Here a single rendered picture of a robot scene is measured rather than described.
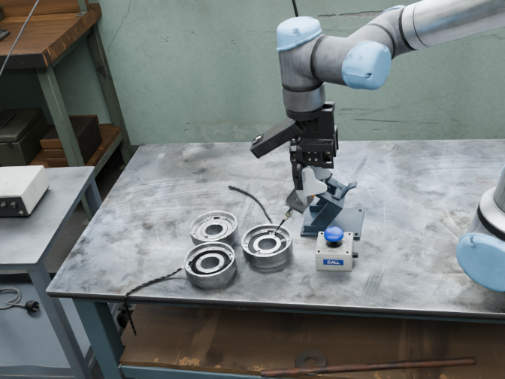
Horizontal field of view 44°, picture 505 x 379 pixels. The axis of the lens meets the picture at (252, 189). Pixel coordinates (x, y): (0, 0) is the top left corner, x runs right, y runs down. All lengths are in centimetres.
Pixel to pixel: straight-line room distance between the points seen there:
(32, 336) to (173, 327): 75
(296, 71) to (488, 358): 75
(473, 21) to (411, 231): 50
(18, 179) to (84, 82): 137
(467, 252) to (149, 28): 218
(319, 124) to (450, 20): 28
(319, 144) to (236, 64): 179
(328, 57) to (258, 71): 187
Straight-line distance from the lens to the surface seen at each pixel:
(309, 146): 113
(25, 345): 217
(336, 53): 101
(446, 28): 104
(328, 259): 123
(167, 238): 140
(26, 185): 185
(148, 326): 158
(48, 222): 181
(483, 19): 102
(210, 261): 129
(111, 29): 301
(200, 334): 152
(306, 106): 109
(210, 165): 163
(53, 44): 260
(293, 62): 105
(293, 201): 124
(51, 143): 293
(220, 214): 138
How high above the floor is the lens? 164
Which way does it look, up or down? 34 degrees down
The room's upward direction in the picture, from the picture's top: 9 degrees counter-clockwise
